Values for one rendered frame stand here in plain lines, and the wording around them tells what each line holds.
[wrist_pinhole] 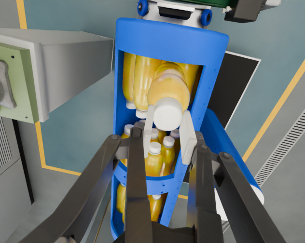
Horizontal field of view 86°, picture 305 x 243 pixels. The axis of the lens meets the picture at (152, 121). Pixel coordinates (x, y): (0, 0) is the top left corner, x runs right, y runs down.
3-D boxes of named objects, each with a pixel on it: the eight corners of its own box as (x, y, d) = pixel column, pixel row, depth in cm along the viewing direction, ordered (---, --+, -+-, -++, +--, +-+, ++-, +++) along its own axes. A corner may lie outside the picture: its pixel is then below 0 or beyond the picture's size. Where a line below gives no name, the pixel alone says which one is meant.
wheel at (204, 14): (198, 24, 51) (204, 25, 50) (202, 7, 49) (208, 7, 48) (204, 26, 54) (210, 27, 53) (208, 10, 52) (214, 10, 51)
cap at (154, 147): (150, 154, 51) (151, 149, 50) (147, 146, 54) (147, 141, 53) (162, 153, 52) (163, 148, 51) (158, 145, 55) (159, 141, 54)
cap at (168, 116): (168, 93, 21) (168, 98, 20) (187, 113, 22) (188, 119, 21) (147, 111, 23) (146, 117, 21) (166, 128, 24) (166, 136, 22)
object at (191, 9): (158, 17, 55) (156, 12, 44) (159, 8, 54) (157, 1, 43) (187, 21, 55) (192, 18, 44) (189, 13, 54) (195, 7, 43)
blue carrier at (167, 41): (115, 196, 94) (104, 255, 69) (122, 20, 53) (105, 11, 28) (163, 198, 97) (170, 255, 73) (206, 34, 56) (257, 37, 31)
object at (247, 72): (156, 168, 211) (155, 176, 198) (195, 43, 140) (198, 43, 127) (195, 176, 212) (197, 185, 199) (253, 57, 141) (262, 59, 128)
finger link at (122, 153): (138, 164, 14) (104, 159, 14) (144, 133, 19) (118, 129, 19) (140, 150, 14) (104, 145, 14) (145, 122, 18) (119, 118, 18)
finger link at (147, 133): (147, 158, 16) (139, 157, 16) (151, 124, 22) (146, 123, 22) (151, 133, 15) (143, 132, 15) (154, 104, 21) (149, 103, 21)
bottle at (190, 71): (172, 50, 42) (160, 114, 51) (199, 55, 39) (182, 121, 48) (180, 49, 47) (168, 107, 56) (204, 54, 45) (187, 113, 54)
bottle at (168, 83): (169, 54, 36) (169, 76, 20) (190, 77, 38) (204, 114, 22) (147, 76, 39) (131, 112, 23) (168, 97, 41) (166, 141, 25)
